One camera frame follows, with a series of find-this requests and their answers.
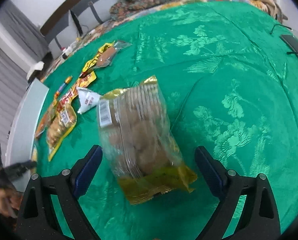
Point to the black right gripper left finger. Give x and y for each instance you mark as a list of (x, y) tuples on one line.
[(37, 217)]

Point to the brown meat vacuum packet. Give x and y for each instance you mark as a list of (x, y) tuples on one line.
[(46, 120)]

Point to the orange blue sausage stick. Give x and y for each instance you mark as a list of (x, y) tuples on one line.
[(62, 87)]

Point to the clear bag of round cookies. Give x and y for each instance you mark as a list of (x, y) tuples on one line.
[(136, 139)]

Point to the person left hand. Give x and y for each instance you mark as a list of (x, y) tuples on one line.
[(10, 201)]

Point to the white cardboard box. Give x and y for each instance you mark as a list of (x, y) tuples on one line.
[(21, 138)]

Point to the yellow peanut snack packet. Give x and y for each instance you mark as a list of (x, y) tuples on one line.
[(63, 123)]

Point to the yellow red snack packet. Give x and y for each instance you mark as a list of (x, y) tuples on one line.
[(71, 93), (93, 61)]

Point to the white triangular snack packet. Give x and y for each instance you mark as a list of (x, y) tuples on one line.
[(88, 99)]

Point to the grey curtain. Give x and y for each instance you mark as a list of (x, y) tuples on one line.
[(21, 47)]

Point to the grey pillow far left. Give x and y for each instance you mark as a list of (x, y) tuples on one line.
[(62, 35)]

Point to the grey pillow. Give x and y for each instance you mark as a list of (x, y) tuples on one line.
[(91, 13), (62, 35)]

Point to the green floral bedspread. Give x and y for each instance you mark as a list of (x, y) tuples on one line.
[(229, 85)]

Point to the small clear meat packet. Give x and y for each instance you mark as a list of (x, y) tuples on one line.
[(106, 58)]

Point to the brown headboard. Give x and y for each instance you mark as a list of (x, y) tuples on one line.
[(57, 15)]

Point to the floral patterned garment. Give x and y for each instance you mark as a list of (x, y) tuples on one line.
[(134, 1)]

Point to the floral bed sheet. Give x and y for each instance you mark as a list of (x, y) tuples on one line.
[(267, 6)]

